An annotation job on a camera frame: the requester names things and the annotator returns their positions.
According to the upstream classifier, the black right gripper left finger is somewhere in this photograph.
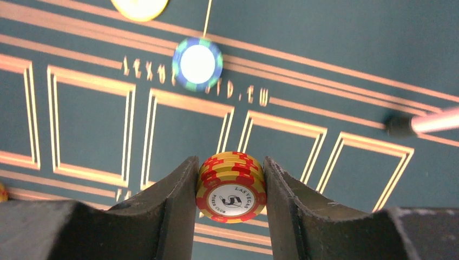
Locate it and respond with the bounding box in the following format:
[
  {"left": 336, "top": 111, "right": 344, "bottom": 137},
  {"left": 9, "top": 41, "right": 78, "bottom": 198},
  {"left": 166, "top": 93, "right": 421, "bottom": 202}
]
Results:
[{"left": 1, "top": 156, "right": 199, "bottom": 259}]

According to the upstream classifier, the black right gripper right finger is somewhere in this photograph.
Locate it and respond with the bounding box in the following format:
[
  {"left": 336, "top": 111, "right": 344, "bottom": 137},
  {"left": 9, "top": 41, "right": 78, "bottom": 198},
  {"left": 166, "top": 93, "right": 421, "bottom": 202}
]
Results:
[{"left": 264, "top": 157, "right": 458, "bottom": 259}]

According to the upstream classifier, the orange poker chip stack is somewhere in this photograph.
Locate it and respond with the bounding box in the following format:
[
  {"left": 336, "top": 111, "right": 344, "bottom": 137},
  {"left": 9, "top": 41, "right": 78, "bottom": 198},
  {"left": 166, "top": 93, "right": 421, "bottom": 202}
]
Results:
[{"left": 196, "top": 152, "right": 267, "bottom": 224}]

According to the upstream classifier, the green chip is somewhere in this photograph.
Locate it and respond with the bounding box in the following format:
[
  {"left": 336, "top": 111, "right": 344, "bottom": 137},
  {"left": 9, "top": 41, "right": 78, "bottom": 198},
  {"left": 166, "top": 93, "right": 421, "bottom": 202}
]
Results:
[{"left": 172, "top": 37, "right": 223, "bottom": 92}]

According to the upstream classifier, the yellow dealer button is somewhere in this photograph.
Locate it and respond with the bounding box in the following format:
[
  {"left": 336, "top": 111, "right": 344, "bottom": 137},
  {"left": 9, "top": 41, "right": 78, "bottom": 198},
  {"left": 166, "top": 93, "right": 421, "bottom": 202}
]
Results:
[{"left": 111, "top": 0, "right": 169, "bottom": 22}]

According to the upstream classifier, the green poker table mat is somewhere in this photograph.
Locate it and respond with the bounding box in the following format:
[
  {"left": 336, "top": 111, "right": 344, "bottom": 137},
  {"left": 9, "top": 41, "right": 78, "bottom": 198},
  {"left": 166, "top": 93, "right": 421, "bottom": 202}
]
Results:
[{"left": 0, "top": 0, "right": 459, "bottom": 260}]

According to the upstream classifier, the pink tripod stand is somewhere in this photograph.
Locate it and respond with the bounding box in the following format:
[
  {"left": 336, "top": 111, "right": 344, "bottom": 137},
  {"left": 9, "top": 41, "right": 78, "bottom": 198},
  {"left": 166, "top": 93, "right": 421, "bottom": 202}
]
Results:
[{"left": 384, "top": 106, "right": 458, "bottom": 137}]

